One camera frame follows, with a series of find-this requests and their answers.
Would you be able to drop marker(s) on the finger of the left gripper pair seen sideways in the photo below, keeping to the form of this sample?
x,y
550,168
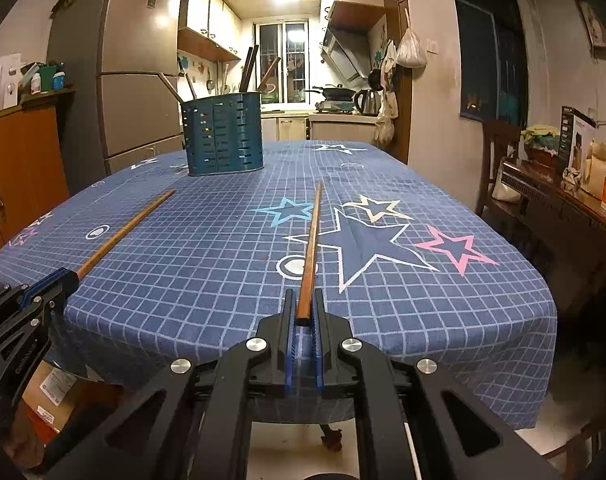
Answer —
x,y
52,291

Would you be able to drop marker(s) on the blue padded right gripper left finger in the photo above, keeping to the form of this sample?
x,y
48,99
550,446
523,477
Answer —
x,y
289,311

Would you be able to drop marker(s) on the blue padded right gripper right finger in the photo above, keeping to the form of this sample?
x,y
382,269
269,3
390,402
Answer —
x,y
317,320

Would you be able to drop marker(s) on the kitchen window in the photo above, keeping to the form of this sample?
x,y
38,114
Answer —
x,y
290,41

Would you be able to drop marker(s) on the cardboard box on floor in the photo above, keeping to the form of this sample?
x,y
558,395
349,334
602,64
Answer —
x,y
52,394

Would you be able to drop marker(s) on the blue star-pattern tablecloth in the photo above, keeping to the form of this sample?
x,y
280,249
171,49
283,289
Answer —
x,y
415,272

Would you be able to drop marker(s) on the orange wooden cabinet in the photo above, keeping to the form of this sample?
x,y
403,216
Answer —
x,y
32,177

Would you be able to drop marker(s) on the teal perforated utensil holder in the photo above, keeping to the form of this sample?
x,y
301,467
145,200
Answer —
x,y
223,134

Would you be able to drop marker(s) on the stainless electric kettle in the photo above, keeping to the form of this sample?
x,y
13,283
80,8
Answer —
x,y
368,102

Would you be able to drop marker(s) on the white bottle on cabinet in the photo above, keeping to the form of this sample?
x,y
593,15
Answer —
x,y
35,84

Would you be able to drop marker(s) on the black wok on stove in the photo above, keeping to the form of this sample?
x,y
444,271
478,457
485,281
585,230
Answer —
x,y
333,93

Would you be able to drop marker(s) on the blue lidded jar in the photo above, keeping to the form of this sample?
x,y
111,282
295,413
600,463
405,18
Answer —
x,y
58,80

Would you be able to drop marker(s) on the green container on cabinet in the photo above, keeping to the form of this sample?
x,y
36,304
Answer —
x,y
46,73

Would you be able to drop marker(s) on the white microwave oven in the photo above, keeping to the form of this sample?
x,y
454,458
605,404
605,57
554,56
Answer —
x,y
10,76

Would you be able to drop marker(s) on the range hood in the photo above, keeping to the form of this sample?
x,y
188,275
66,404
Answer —
x,y
348,55

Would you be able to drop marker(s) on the silver grey refrigerator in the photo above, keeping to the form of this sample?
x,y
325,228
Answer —
x,y
121,113

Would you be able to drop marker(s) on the dark wooden chair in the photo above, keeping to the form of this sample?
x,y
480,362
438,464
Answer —
x,y
500,140

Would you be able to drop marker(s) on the hanging white plastic bag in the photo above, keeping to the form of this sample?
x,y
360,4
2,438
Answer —
x,y
410,53

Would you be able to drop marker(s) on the dark wooden side table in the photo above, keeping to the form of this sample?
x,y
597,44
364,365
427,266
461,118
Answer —
x,y
572,224

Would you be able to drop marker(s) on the dark window with curtain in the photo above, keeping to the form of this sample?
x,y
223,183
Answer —
x,y
494,76

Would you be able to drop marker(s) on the black white product box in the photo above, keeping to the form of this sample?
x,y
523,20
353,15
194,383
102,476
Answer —
x,y
577,130

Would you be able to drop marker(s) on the framed elephant picture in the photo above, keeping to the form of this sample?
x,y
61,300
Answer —
x,y
595,30

